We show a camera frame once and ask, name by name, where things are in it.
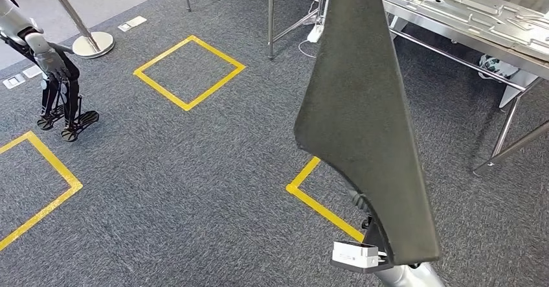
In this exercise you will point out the neighbour robot grey hand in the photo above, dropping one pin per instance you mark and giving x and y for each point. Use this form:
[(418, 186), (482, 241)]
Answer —
[(53, 66)]

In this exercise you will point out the black plastic panel part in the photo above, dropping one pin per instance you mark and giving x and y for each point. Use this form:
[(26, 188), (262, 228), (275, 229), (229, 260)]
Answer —
[(364, 126)]

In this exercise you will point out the neighbour robot silver arm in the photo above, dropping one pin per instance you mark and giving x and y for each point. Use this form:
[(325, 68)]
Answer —
[(17, 23)]

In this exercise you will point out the stainless steel workbench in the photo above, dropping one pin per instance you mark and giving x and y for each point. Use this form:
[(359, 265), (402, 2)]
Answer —
[(472, 39), (270, 19)]

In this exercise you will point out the white floor outlet plate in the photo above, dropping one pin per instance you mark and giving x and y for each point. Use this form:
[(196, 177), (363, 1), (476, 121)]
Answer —
[(13, 81), (32, 71), (132, 23)]

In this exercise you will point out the neighbour robot black legs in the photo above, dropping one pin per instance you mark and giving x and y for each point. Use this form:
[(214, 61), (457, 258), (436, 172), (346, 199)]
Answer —
[(70, 105)]

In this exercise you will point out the yellow floor tape square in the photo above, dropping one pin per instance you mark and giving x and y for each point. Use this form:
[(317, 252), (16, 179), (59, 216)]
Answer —
[(161, 91), (326, 213), (56, 159)]

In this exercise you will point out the white power strip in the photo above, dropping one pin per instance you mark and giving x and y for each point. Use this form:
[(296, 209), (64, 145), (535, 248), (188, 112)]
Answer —
[(315, 33)]

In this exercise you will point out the narrow white board panel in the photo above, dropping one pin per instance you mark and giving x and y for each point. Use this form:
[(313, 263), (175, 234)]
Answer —
[(396, 25)]

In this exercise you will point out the stamped sheet metal plate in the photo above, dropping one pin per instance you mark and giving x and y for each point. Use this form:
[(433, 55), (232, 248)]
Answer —
[(450, 2)]

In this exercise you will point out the teal and white bag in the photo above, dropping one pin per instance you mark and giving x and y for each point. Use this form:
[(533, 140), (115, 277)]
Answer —
[(497, 66)]

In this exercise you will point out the chrome stanchion post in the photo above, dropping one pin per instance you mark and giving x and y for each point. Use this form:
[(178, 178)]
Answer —
[(92, 44)]

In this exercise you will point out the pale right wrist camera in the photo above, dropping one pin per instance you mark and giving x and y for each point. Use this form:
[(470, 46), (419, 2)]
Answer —
[(354, 254)]

